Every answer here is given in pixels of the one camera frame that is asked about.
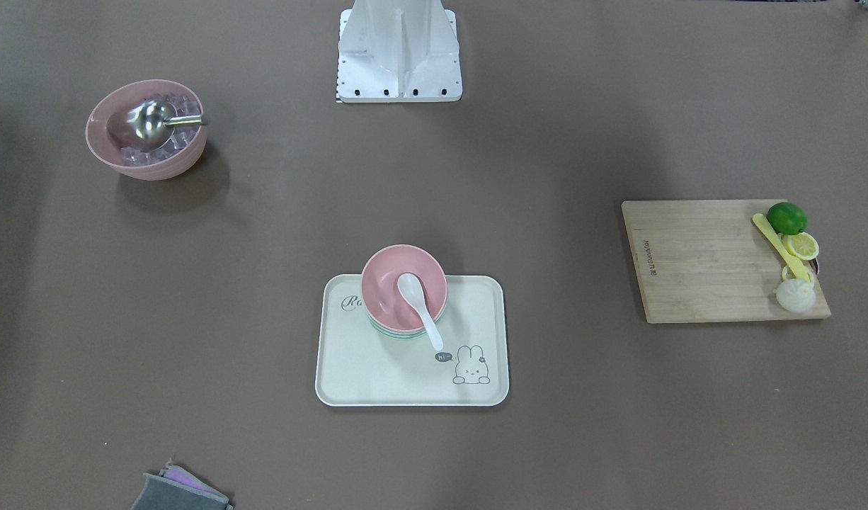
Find white ceramic spoon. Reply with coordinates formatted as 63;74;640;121
397;273;444;353

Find small pink bowl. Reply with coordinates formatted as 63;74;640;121
360;244;448;334

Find upper green bowl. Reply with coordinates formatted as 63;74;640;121
366;315;427;339

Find green bowl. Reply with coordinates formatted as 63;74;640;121
375;327;427;340
366;315;427;339

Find lower green bowl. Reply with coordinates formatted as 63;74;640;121
375;327;427;340

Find large pink bowl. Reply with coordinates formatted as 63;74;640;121
85;79;207;181

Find cream rabbit tray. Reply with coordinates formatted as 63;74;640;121
314;274;510;407

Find wooden cutting board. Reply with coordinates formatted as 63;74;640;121
622;199;831;324

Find clear ice cubes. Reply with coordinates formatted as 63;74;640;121
115;93;203;166

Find metal ice scoop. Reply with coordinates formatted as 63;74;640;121
106;99;210;152

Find grey folded cloth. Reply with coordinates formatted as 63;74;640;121
131;461;234;509

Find yellow plastic knife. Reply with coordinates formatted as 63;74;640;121
752;212;811;283

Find lime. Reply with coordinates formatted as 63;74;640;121
765;201;809;236

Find white steamed bun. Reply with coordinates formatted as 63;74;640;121
775;278;816;314

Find lemon half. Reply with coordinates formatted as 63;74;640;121
781;232;820;261

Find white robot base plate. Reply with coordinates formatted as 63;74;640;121
335;1;463;103

